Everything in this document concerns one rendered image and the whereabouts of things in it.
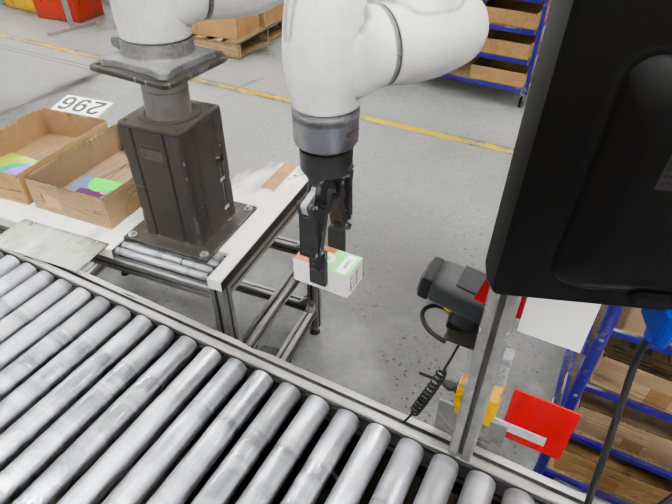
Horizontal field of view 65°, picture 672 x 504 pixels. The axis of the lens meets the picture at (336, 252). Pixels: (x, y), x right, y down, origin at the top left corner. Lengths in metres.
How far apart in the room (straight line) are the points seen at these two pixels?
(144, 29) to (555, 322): 0.94
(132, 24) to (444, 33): 0.70
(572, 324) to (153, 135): 0.95
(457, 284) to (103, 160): 1.37
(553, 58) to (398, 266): 2.12
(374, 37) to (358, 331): 1.64
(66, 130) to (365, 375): 1.38
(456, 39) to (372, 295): 1.71
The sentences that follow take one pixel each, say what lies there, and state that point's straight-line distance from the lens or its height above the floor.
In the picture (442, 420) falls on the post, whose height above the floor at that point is 0.77.
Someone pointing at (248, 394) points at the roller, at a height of 0.75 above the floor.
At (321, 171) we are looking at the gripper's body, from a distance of 0.71.
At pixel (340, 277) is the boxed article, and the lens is 0.82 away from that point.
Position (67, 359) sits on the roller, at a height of 0.75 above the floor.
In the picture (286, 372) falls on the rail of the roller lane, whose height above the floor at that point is 0.74.
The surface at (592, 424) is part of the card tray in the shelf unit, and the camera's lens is 1.59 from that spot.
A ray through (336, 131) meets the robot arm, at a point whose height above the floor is 1.30.
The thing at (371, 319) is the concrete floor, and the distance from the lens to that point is 2.22.
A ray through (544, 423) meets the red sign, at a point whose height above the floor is 0.86.
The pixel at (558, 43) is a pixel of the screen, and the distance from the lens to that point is 0.40.
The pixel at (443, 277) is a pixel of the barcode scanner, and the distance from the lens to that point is 0.79.
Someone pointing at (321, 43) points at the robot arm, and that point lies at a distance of 0.63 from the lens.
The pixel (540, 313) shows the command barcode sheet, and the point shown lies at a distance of 0.77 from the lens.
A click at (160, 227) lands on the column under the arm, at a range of 1.45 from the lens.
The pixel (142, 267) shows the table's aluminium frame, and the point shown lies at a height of 0.72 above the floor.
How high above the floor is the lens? 1.60
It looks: 39 degrees down
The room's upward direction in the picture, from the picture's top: straight up
